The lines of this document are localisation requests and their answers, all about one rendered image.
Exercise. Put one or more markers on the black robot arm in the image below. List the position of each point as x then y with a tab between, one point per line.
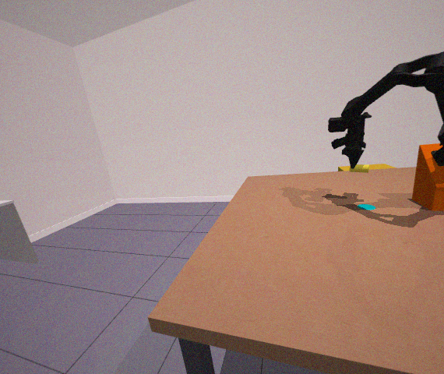
432	79

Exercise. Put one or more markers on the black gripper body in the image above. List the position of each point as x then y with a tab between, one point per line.
355	143

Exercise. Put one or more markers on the yellow cylinder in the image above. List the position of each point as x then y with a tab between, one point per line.
360	168

